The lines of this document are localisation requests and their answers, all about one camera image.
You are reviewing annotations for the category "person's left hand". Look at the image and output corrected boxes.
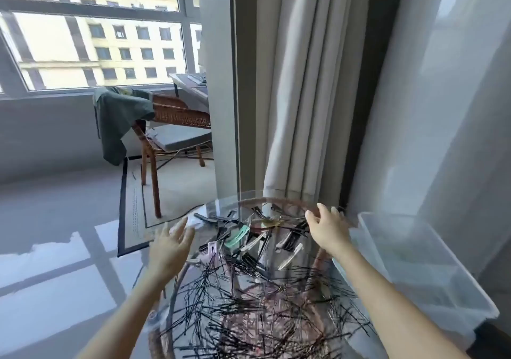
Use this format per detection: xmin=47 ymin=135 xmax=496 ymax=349
xmin=149 ymin=216 xmax=196 ymax=288

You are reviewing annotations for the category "person's right hand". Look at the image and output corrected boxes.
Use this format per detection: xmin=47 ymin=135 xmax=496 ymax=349
xmin=305 ymin=203 xmax=353 ymax=256

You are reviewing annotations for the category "person's left forearm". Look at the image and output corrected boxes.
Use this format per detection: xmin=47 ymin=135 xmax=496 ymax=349
xmin=77 ymin=274 xmax=177 ymax=359

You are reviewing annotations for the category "person's right forearm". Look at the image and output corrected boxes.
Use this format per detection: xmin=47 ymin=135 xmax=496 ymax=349
xmin=329 ymin=242 xmax=472 ymax=359

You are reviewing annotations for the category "white paper piece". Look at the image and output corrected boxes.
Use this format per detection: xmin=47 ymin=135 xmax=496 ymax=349
xmin=187 ymin=213 xmax=209 ymax=230

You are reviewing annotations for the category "round rattan glass table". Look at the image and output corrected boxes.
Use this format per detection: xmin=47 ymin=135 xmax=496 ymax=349
xmin=147 ymin=190 xmax=385 ymax=359

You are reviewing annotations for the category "black duckbill hair clip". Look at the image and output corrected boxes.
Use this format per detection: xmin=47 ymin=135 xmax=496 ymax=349
xmin=194 ymin=213 xmax=240 ymax=226

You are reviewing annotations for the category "long white hair clip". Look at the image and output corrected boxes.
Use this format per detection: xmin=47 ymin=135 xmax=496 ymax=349
xmin=275 ymin=232 xmax=295 ymax=251
xmin=240 ymin=231 xmax=269 ymax=252
xmin=277 ymin=243 xmax=304 ymax=271

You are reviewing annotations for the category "tan hair clip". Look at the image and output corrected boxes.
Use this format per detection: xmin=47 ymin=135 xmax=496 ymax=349
xmin=252 ymin=217 xmax=289 ymax=228

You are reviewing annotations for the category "beige rug with dark border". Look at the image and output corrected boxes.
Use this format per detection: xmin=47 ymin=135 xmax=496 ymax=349
xmin=117 ymin=155 xmax=219 ymax=258

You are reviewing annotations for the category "mint green hair clip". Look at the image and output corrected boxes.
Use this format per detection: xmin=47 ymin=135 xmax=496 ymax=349
xmin=223 ymin=226 xmax=251 ymax=250

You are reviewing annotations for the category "grey seat cushion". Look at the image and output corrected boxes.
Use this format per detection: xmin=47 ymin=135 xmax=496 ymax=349
xmin=145 ymin=124 xmax=213 ymax=152

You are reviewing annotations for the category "pile of black bobby pins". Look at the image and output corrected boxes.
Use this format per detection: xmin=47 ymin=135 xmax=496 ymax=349
xmin=160 ymin=251 xmax=377 ymax=359

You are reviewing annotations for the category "clear plastic storage bin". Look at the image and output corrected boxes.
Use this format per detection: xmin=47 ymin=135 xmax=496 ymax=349
xmin=331 ymin=211 xmax=501 ymax=344

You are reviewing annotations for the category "wicker chair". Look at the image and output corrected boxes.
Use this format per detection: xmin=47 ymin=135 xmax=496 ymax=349
xmin=131 ymin=93 xmax=213 ymax=219

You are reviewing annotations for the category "beige curtain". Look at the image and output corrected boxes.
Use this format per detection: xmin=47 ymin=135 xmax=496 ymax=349
xmin=255 ymin=0 xmax=373 ymax=208

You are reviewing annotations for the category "green cloth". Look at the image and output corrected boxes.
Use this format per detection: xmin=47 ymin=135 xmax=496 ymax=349
xmin=93 ymin=86 xmax=156 ymax=167

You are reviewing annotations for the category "grey desk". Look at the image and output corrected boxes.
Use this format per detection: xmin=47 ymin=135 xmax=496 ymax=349
xmin=169 ymin=73 xmax=211 ymax=112

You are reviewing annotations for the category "white sheer curtain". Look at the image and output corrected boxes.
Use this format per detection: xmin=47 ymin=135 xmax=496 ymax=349
xmin=347 ymin=0 xmax=511 ymax=280

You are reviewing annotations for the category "yellow building outside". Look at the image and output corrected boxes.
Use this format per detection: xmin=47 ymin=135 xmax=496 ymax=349
xmin=0 ymin=0 xmax=200 ymax=91

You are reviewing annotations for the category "large window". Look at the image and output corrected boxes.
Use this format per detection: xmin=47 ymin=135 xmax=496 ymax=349
xmin=0 ymin=0 xmax=203 ymax=99

